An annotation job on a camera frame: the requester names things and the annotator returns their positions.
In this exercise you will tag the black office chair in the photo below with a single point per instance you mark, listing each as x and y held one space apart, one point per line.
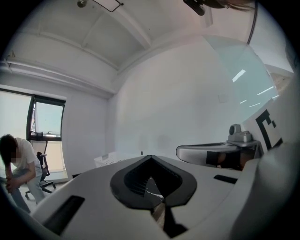
44 164

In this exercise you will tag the black head-worn camera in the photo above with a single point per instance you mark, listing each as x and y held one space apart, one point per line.
198 8

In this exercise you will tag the black-rimmed ceiling light panel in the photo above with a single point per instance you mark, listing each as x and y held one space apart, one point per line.
110 7

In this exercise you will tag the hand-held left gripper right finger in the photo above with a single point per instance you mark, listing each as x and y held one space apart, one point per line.
211 194

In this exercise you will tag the frosted glass partition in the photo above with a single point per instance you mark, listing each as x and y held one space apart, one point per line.
246 77

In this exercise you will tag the white perforated plastic basket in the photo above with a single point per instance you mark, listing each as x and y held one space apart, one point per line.
107 160

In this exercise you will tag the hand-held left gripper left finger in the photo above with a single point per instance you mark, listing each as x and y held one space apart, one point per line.
93 194

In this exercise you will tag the round metal ceiling fixture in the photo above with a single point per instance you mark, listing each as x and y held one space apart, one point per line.
82 2

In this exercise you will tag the black-framed window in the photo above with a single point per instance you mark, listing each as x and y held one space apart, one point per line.
49 117

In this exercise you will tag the white wall plate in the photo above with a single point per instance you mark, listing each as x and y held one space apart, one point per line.
222 98

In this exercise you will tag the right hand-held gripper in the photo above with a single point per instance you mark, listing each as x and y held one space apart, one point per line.
250 126

